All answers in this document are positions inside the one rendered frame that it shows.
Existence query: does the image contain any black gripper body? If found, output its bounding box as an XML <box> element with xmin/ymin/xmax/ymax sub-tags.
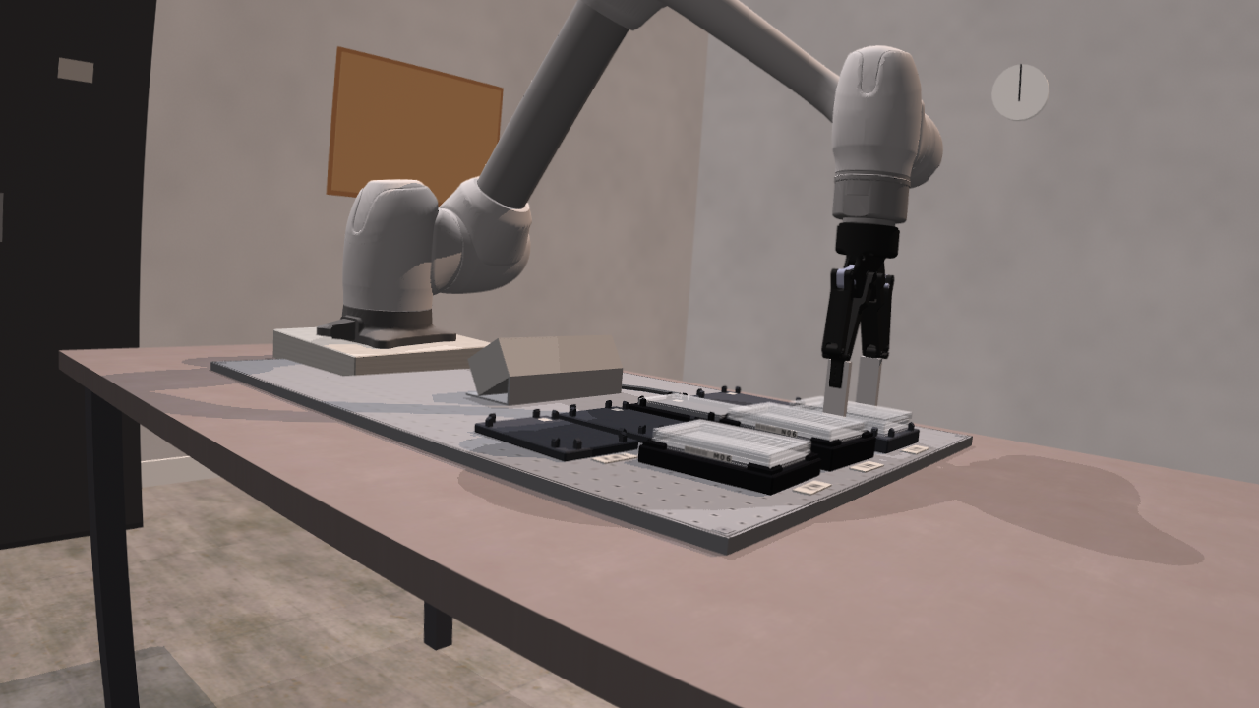
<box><xmin>835</xmin><ymin>222</ymin><xmax>900</xmax><ymax>299</ymax></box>

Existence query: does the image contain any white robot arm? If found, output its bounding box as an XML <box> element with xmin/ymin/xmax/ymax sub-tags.
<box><xmin>317</xmin><ymin>0</ymin><xmax>943</xmax><ymax>349</ymax></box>

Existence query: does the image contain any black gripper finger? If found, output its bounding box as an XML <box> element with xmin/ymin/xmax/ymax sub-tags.
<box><xmin>856</xmin><ymin>273</ymin><xmax>894</xmax><ymax>406</ymax></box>
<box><xmin>821</xmin><ymin>265</ymin><xmax>878</xmax><ymax>417</ymax></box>

